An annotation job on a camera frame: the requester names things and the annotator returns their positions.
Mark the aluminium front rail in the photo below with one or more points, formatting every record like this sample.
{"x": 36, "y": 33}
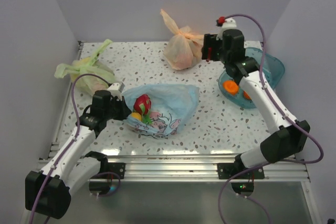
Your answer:
{"x": 197, "y": 168}

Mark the orange plastic bag with fruit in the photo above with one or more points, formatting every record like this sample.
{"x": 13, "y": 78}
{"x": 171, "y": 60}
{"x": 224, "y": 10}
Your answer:
{"x": 184, "y": 49}

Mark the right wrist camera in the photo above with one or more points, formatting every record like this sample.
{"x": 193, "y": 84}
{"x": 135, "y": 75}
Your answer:
{"x": 225, "y": 24}

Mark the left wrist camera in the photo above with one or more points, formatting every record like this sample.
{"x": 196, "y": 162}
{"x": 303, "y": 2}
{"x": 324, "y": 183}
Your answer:
{"x": 116, "y": 89}

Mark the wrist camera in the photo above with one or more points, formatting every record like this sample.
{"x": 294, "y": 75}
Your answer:
{"x": 116, "y": 89}
{"x": 225, "y": 24}

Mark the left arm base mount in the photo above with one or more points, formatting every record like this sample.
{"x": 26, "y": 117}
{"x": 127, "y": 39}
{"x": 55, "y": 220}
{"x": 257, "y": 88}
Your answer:
{"x": 113, "y": 167}

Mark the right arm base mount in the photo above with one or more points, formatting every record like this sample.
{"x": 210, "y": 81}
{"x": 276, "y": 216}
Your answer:
{"x": 228, "y": 170}

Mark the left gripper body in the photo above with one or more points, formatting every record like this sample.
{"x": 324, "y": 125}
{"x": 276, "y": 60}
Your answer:
{"x": 116, "y": 109}

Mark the yellow mango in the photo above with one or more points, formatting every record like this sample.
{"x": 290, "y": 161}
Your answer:
{"x": 136, "y": 116}

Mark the teal transparent plastic basin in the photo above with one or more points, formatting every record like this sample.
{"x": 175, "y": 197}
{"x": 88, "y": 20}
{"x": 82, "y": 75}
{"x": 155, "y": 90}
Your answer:
{"x": 273, "y": 70}

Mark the blue plastic bag with fruit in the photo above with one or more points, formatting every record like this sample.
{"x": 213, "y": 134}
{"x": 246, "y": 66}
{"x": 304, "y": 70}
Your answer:
{"x": 172, "y": 106}

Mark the red dragon fruit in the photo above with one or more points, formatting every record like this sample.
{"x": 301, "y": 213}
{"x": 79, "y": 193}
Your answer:
{"x": 142, "y": 106}

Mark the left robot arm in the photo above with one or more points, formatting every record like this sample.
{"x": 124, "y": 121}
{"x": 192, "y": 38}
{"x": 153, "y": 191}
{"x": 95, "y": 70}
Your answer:
{"x": 49, "y": 191}

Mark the orange tangerine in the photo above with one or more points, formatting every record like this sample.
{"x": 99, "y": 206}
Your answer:
{"x": 246, "y": 96}
{"x": 230, "y": 87}

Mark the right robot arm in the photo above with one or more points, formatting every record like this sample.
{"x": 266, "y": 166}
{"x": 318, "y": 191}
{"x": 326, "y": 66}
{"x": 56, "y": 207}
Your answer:
{"x": 287, "y": 134}

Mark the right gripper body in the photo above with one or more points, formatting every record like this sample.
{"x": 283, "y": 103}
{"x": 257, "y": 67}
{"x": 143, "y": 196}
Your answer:
{"x": 210, "y": 42}

